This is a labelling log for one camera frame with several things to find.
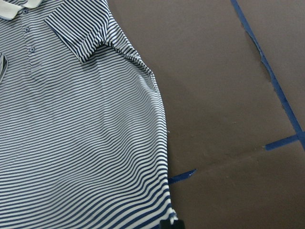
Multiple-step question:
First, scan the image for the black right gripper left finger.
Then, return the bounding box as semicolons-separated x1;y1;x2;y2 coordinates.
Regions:
159;220;171;229

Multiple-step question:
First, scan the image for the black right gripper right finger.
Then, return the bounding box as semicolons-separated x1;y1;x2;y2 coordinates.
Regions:
173;219;185;229

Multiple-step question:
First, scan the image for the striped polo shirt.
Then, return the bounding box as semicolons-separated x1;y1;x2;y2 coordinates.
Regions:
0;0;178;229

